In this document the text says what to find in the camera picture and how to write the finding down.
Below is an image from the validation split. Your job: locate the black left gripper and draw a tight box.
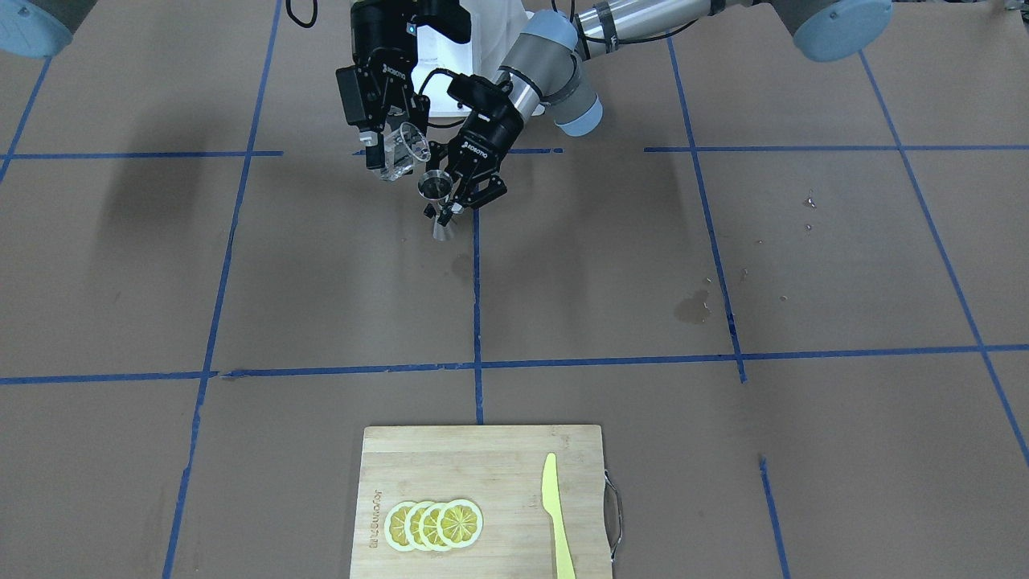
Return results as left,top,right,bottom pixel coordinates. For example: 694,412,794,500
424,72,525,226

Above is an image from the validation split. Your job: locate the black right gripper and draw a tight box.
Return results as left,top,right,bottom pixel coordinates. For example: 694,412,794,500
338,1,473,171

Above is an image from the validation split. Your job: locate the clear glass beaker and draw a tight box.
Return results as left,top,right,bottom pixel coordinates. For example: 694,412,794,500
379,121,431,181

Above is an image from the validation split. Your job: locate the steel jigger measuring cup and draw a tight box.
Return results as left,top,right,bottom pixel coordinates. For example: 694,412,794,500
416,169,453,241

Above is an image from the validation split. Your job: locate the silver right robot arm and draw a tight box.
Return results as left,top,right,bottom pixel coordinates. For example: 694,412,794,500
1,1,473,170

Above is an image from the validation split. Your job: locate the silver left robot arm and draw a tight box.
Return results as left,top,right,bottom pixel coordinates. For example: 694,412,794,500
418,1,730,228

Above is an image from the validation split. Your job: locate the bamboo cutting board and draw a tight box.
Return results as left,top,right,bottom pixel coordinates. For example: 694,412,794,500
350,425,613,578

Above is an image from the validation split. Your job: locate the yellow plastic knife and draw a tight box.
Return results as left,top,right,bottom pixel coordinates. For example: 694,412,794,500
541,453,576,578

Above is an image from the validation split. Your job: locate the white pedestal column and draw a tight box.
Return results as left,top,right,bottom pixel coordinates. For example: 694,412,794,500
414,0,535,125

